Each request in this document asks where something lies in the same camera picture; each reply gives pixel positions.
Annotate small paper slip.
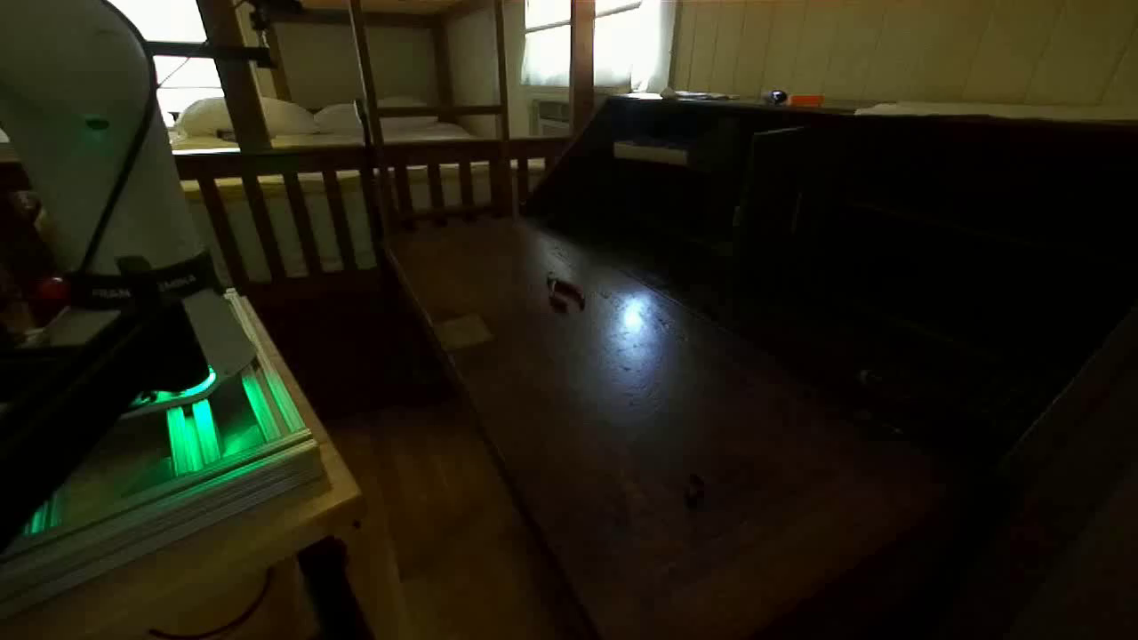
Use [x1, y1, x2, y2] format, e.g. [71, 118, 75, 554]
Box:
[429, 314, 494, 354]

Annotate bright window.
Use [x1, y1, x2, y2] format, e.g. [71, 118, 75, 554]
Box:
[520, 0, 683, 96]

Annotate white pillow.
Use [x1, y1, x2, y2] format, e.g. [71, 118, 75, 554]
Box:
[170, 92, 315, 143]
[309, 96, 444, 139]

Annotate light wooden robot stand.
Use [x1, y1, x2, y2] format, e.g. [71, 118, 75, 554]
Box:
[0, 289, 412, 640]

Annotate red handled pliers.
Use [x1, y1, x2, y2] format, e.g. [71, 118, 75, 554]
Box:
[540, 272, 589, 315]

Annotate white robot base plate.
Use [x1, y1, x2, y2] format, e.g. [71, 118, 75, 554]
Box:
[0, 283, 330, 618]

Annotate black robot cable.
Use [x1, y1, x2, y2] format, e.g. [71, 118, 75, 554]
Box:
[67, 0, 163, 289]

